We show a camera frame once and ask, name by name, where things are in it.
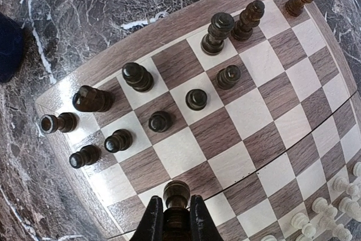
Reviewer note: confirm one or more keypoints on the wooden folding chess board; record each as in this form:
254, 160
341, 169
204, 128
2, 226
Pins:
296, 96

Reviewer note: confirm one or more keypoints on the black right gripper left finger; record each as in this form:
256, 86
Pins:
150, 227

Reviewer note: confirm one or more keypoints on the dark wooden chess bishop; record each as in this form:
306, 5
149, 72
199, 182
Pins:
137, 77

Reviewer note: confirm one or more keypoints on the dark blue enamel mug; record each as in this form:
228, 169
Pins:
12, 47

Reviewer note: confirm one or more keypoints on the dark wooden chess queen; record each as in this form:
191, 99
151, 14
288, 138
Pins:
219, 29

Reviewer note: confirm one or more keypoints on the white chess pieces row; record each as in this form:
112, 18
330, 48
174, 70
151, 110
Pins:
302, 200

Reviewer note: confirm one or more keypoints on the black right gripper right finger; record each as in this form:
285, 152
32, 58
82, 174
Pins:
202, 226

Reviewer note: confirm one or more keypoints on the dark wooden chess pawn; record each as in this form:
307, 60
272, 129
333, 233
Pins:
228, 77
196, 99
120, 140
160, 121
176, 217
87, 155

